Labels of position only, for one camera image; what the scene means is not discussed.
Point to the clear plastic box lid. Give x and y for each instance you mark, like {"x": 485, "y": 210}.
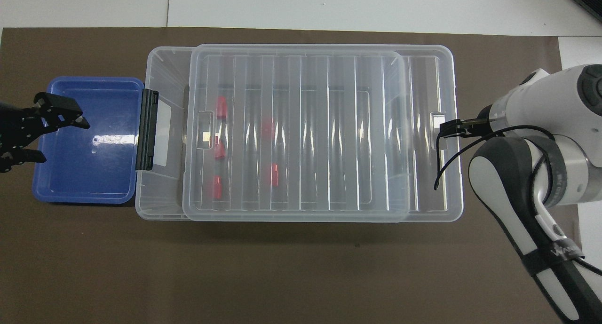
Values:
{"x": 329, "y": 126}

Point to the blue plastic tray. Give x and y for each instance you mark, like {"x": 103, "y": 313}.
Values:
{"x": 94, "y": 173}

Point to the clear plastic storage box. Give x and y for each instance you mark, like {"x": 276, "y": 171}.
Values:
{"x": 162, "y": 192}

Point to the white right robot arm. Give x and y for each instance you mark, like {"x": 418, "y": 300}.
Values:
{"x": 541, "y": 173}

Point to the red block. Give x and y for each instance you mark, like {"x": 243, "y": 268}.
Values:
{"x": 217, "y": 187}
{"x": 219, "y": 148}
{"x": 274, "y": 175}
{"x": 221, "y": 107}
{"x": 268, "y": 128}

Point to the white box label sticker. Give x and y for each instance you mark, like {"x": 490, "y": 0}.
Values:
{"x": 163, "y": 136}

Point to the black box latch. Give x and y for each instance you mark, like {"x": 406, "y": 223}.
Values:
{"x": 146, "y": 126}

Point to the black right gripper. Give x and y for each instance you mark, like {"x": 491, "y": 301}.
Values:
{"x": 484, "y": 114}

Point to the brown table mat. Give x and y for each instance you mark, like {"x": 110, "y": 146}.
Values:
{"x": 301, "y": 272}

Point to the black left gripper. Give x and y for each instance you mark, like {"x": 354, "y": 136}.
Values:
{"x": 14, "y": 131}

